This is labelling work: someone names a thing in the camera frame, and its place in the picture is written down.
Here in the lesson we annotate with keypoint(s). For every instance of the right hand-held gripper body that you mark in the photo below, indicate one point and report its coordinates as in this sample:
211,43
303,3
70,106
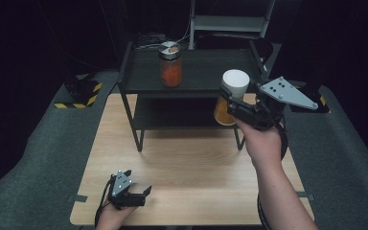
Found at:
268,102

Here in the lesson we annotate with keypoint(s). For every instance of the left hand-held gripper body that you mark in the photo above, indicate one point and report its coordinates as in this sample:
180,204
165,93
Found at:
121,191

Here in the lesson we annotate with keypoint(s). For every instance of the white lid glass jar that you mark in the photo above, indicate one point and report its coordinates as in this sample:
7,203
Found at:
233,84

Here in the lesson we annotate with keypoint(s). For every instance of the black two-tier shelf rack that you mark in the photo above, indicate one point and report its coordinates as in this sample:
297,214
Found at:
198,72

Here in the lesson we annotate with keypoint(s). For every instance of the silver lid glass jar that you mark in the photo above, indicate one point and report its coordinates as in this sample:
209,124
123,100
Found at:
171,65

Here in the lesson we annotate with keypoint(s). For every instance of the person's left hand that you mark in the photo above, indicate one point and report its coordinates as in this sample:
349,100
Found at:
113,217

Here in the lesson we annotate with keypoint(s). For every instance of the person's right hand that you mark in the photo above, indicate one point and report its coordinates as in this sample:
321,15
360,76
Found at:
263,142

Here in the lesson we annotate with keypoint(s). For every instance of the grey tape strip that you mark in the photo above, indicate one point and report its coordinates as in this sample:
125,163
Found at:
77,198
307,196

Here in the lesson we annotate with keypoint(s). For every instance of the black base with striped tape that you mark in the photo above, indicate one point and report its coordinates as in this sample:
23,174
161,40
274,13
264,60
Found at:
81,91
313,96

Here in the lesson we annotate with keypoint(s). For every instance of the grey metal stand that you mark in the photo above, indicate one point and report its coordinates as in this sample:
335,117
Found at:
228,23

